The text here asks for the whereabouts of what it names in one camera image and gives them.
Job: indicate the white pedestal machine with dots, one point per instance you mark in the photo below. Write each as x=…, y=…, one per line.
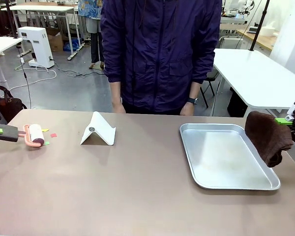
x=40, y=46

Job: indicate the person's left forearm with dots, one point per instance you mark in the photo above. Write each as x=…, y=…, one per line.
x=195, y=89

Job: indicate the brown towel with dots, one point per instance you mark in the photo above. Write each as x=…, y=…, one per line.
x=268, y=137

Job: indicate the dark brown handbag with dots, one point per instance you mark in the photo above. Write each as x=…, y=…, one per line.
x=9, y=105

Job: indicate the white table with wheeled legs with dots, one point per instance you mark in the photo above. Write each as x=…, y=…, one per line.
x=44, y=8

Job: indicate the person in patterned blue shirt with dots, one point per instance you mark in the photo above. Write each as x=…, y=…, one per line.
x=91, y=9

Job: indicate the black wrist watch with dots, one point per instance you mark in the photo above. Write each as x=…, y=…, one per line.
x=193, y=101

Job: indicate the person's left hand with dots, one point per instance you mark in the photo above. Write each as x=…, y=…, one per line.
x=187, y=110

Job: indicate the large white angled table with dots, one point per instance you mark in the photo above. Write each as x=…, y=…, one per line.
x=258, y=73

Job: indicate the person's right forearm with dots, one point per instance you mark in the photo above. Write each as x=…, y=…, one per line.
x=115, y=93

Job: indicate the wooden top table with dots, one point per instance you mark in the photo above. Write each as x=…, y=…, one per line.
x=258, y=37

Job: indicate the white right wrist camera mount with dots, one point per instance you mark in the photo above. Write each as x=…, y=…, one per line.
x=292, y=111

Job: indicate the black bin under table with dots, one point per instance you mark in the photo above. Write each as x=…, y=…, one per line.
x=237, y=103

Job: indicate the yellow paper scrap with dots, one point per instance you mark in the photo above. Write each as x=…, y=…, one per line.
x=46, y=129

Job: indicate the white table with slanted leg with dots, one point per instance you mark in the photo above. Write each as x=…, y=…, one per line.
x=0, y=45

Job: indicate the blue plastic bag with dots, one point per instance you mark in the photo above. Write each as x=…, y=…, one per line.
x=72, y=44

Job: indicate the white folded roller stand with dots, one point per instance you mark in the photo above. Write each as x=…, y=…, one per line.
x=100, y=134

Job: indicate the black tripod pole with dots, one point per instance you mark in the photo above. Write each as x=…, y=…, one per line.
x=259, y=24

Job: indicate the person in navy jacket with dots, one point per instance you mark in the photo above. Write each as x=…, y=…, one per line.
x=159, y=49

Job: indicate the cardboard box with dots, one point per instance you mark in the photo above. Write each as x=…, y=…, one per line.
x=55, y=40

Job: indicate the dark stand pole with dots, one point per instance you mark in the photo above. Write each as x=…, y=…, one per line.
x=12, y=22

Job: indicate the red paper scrap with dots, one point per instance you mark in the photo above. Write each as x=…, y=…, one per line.
x=53, y=135

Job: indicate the black folding chair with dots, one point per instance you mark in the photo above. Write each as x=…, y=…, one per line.
x=211, y=75

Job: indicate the person's right hand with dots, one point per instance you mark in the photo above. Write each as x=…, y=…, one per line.
x=119, y=108

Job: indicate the silver metal tray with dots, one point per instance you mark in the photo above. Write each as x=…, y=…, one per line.
x=223, y=157

